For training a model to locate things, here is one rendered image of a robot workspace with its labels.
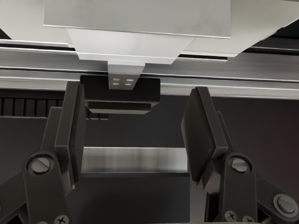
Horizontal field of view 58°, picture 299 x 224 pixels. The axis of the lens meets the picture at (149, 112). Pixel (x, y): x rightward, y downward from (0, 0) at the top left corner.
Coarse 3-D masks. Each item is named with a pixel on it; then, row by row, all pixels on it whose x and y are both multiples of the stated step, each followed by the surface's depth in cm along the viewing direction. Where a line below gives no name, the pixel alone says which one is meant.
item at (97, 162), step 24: (96, 168) 22; (120, 168) 22; (144, 168) 22; (168, 168) 23; (72, 192) 21; (96, 192) 21; (120, 192) 21; (144, 192) 21; (168, 192) 22; (72, 216) 20; (96, 216) 21; (120, 216) 21; (144, 216) 21; (168, 216) 22
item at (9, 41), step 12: (0, 36) 20; (0, 48) 22; (12, 48) 22; (24, 48) 22; (36, 48) 23; (48, 48) 23; (60, 48) 23; (72, 48) 23; (192, 60) 25; (204, 60) 25; (216, 60) 25
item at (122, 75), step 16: (112, 64) 25; (128, 64) 25; (144, 64) 25; (80, 80) 39; (96, 80) 39; (112, 80) 33; (128, 80) 32; (144, 80) 40; (160, 80) 41; (96, 96) 39; (112, 96) 40; (128, 96) 40; (144, 96) 40; (96, 112) 47; (112, 112) 46; (128, 112) 45; (144, 112) 45
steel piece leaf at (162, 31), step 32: (64, 0) 12; (96, 0) 12; (128, 0) 12; (160, 0) 12; (192, 0) 13; (224, 0) 13; (96, 32) 18; (128, 32) 18; (160, 32) 12; (192, 32) 12; (224, 32) 13
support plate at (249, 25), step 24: (0, 0) 14; (24, 0) 14; (240, 0) 14; (264, 0) 14; (0, 24) 17; (24, 24) 17; (240, 24) 17; (264, 24) 16; (192, 48) 21; (216, 48) 21; (240, 48) 21
